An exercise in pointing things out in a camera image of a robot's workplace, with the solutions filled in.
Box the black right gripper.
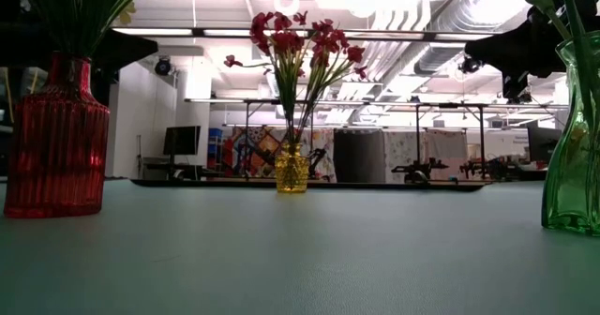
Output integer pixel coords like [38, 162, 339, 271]
[464, 0, 567, 101]

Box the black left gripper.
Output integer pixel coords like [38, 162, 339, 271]
[0, 22, 159, 75]

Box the red ribbed glass vase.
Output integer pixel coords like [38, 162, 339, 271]
[3, 52, 111, 219]

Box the green glass vase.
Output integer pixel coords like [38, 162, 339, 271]
[541, 36, 600, 236]

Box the yellow textured glass vase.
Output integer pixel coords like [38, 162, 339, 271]
[274, 143, 311, 195]

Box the black ceiling spotlight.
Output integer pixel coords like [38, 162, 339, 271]
[458, 55, 484, 75]
[154, 56, 173, 78]

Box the black computer monitor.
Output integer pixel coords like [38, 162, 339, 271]
[162, 125, 202, 158]
[527, 126, 560, 164]

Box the blue storage bin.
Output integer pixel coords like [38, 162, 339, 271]
[208, 127, 224, 166]

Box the white patterned cloth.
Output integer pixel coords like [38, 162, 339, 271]
[383, 129, 469, 180]

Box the colourful patchwork quilt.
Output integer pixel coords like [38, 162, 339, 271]
[224, 126, 288, 176]

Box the black curtain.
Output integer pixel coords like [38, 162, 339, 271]
[333, 127, 386, 184]

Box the teal table mat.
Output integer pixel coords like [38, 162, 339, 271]
[0, 178, 600, 315]

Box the black metal rig frame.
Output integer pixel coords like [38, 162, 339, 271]
[185, 97, 315, 181]
[388, 101, 571, 166]

